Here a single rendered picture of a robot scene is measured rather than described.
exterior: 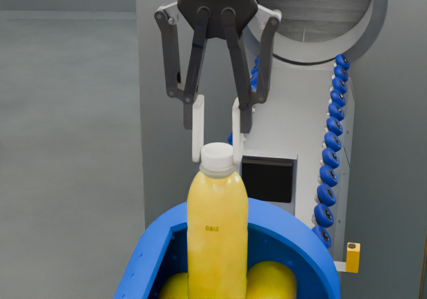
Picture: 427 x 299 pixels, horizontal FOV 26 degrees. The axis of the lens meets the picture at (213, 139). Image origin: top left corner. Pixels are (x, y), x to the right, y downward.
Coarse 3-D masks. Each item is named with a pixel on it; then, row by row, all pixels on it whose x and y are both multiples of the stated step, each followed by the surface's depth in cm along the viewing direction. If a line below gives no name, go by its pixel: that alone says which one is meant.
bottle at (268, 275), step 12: (264, 264) 120; (276, 264) 120; (252, 276) 118; (264, 276) 117; (276, 276) 117; (288, 276) 119; (252, 288) 115; (264, 288) 115; (276, 288) 115; (288, 288) 117
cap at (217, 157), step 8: (208, 144) 104; (216, 144) 104; (224, 144) 104; (208, 152) 103; (216, 152) 103; (224, 152) 103; (232, 152) 103; (208, 160) 102; (216, 160) 102; (224, 160) 102; (232, 160) 103; (208, 168) 103; (216, 168) 102; (224, 168) 102
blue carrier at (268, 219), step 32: (160, 224) 118; (256, 224) 113; (288, 224) 116; (160, 256) 110; (256, 256) 121; (288, 256) 120; (320, 256) 116; (128, 288) 107; (160, 288) 126; (320, 288) 122
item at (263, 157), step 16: (256, 160) 161; (272, 160) 161; (288, 160) 160; (240, 176) 163; (256, 176) 161; (272, 176) 160; (288, 176) 160; (256, 192) 162; (272, 192) 162; (288, 192) 161; (288, 208) 164
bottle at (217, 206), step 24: (192, 192) 104; (216, 192) 102; (240, 192) 104; (192, 216) 105; (216, 216) 103; (240, 216) 104; (192, 240) 106; (216, 240) 104; (240, 240) 106; (192, 264) 107; (216, 264) 106; (240, 264) 107; (192, 288) 109; (216, 288) 107; (240, 288) 109
